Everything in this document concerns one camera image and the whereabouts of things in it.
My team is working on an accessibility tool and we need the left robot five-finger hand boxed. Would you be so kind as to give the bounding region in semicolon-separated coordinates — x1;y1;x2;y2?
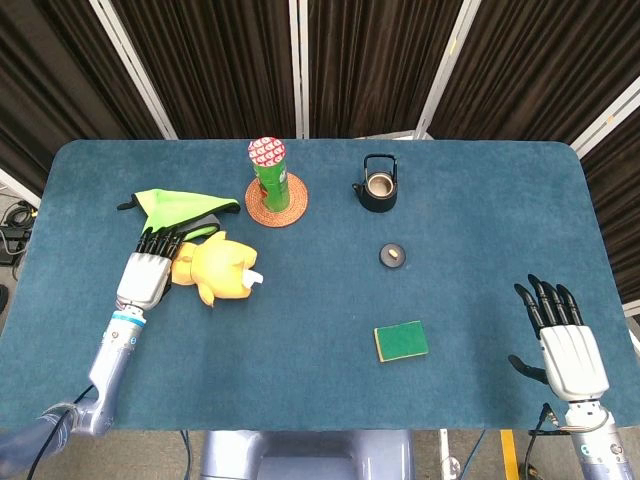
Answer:
115;227;189;312

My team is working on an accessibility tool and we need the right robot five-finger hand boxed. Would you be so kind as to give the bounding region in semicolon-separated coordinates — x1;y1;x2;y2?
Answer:
507;273;612;404

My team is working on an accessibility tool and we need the yellow plush toy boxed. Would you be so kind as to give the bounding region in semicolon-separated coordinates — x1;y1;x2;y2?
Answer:
169;230;265;308

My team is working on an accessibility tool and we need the green black-trimmed oven mitt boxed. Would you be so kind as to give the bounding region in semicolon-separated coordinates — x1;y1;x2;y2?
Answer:
116;188;242;241

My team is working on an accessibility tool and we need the dark brown pleated curtain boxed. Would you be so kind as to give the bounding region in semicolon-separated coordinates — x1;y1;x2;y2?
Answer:
307;0;462;139
0;0;164;199
582;104;640;306
428;0;640;142
113;0;304;140

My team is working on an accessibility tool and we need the green chips can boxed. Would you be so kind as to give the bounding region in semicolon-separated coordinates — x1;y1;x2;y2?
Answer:
246;136;292;213

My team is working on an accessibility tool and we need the green and yellow sponge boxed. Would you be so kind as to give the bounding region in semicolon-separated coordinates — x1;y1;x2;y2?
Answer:
373;319;431;364

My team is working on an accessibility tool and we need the round woven brown coaster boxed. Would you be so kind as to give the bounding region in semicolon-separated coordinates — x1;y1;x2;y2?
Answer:
244;173;310;229

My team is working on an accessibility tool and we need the blue table cloth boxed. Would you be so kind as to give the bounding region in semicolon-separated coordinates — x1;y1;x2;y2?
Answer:
0;138;640;432

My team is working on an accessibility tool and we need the black teapot lid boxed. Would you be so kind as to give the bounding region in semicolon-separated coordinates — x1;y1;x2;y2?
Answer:
378;242;408;269

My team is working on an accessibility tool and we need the silver robot torso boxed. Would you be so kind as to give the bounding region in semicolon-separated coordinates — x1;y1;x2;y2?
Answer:
199;428;416;480

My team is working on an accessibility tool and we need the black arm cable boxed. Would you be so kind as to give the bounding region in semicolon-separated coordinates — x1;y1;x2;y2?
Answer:
524;403;571;476
27;382;96;480

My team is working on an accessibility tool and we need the black floor cable bundle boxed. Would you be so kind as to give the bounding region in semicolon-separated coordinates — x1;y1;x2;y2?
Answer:
0;199;39;266

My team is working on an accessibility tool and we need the white partition frame post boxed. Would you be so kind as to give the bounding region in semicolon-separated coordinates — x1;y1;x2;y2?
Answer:
571;74;640;159
0;167;42;207
288;0;312;139
88;0;179;140
415;0;482;140

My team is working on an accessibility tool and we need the black teapot with handle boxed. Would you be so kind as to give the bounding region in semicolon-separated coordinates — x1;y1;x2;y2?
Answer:
351;153;400;213

